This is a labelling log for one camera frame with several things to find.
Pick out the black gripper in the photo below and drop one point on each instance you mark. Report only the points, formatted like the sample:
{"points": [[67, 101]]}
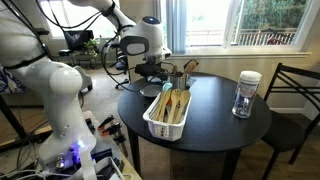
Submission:
{"points": [[151, 70]]}

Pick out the teal green ladle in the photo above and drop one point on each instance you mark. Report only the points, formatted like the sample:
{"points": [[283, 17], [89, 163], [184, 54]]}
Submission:
{"points": [[166, 87]]}

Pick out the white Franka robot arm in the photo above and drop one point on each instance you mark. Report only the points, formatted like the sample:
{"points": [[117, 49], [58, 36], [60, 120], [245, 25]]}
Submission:
{"points": [[60, 100]]}

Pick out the silver utensil container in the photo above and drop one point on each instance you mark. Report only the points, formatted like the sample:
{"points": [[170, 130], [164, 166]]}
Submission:
{"points": [[180, 82]]}

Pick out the black round plate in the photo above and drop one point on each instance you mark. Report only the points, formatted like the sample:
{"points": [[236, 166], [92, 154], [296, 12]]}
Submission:
{"points": [[150, 91]]}

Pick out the wooden slotted fork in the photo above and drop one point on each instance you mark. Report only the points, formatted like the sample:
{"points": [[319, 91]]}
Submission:
{"points": [[174, 101]]}

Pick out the wooden spatula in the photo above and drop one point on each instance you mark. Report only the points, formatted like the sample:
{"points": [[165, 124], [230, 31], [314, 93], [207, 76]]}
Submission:
{"points": [[161, 106]]}

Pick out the black office chair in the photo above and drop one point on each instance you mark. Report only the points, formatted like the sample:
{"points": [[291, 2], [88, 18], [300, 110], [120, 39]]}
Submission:
{"points": [[121, 65]]}

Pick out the white plastic slotted basket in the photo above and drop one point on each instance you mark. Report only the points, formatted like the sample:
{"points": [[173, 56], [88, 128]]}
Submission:
{"points": [[163, 130]]}

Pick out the grey blue curtain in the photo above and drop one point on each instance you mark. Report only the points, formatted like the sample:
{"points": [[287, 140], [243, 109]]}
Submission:
{"points": [[176, 26]]}

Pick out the black round table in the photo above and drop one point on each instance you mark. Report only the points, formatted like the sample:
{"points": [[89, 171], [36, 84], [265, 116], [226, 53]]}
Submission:
{"points": [[213, 120]]}

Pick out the white framed window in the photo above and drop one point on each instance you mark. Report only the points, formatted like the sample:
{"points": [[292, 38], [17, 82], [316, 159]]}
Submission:
{"points": [[206, 20]]}

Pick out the grey armchair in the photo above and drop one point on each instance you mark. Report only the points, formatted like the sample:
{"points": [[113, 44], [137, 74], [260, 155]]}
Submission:
{"points": [[83, 78]]}

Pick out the green potted plant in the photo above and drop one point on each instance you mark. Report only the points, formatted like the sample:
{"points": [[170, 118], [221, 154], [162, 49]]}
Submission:
{"points": [[90, 46]]}

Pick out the wipes canister with white lid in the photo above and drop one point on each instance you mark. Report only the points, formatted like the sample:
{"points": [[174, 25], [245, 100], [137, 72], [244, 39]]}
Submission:
{"points": [[250, 81]]}

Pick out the white balcony railing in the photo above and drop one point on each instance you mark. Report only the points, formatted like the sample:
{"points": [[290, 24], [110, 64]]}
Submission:
{"points": [[246, 37]]}

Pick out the black laptop screen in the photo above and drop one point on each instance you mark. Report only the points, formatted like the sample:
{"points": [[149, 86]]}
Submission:
{"points": [[78, 39]]}

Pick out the light wooden robot platform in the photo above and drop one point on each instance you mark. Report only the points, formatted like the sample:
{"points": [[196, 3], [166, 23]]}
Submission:
{"points": [[130, 170]]}

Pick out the black metal chair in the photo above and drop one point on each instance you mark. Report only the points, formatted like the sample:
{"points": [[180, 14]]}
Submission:
{"points": [[283, 130]]}

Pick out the blue white patterned pillow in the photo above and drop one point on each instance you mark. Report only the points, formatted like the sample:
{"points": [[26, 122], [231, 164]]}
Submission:
{"points": [[10, 81]]}

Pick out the black stand leg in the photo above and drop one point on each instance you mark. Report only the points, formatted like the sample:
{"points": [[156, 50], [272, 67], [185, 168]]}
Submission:
{"points": [[13, 123]]}

